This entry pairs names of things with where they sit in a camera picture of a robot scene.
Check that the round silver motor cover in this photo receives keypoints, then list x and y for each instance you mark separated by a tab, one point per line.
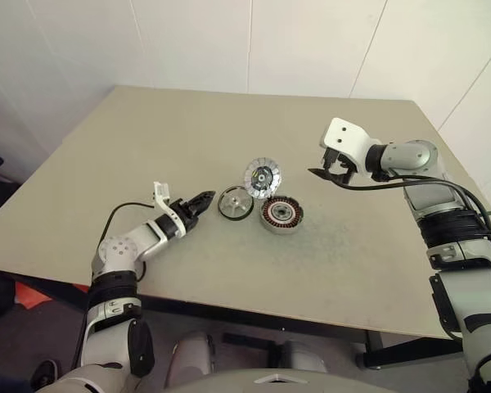
234	202

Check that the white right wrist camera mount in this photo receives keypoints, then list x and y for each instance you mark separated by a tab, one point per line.
348	135

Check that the black shoe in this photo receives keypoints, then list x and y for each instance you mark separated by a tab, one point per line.
45	372

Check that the grey rounded shape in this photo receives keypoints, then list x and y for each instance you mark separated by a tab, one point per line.
192	352
303	356

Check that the motor stator with copper windings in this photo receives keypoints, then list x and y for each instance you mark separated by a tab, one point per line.
281	213

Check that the red flat object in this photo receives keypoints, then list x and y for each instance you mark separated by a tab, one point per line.
28	296

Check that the silver finned rotor disc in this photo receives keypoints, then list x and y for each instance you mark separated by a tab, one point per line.
262	177

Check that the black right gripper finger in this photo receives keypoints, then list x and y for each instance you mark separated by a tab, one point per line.
323	174
330	159

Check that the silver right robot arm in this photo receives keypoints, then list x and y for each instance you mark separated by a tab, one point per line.
409	155

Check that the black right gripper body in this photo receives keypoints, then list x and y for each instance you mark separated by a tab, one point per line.
345	170

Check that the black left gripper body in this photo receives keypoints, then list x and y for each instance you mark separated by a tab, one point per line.
189	217

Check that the black table frame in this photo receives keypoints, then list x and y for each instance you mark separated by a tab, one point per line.
249	317

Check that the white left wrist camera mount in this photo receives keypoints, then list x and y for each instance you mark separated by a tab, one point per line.
174	213

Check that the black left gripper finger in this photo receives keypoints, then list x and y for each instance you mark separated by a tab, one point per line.
202	209
202	197

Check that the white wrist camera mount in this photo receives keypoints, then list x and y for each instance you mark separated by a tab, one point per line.
174	213
348	135

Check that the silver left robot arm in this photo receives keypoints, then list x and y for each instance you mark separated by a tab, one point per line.
118	249

